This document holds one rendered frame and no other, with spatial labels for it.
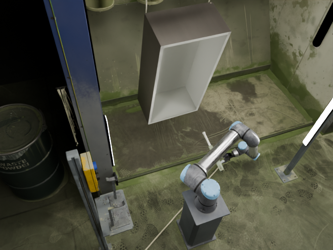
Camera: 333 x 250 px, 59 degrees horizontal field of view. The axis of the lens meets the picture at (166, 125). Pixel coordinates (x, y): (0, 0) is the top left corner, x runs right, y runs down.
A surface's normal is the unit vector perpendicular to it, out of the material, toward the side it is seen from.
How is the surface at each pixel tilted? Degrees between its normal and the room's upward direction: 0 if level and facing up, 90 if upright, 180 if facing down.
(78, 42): 90
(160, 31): 12
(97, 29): 57
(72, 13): 90
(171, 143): 0
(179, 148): 0
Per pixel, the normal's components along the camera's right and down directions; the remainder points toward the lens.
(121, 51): 0.32, 0.27
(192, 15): 0.13, -0.47
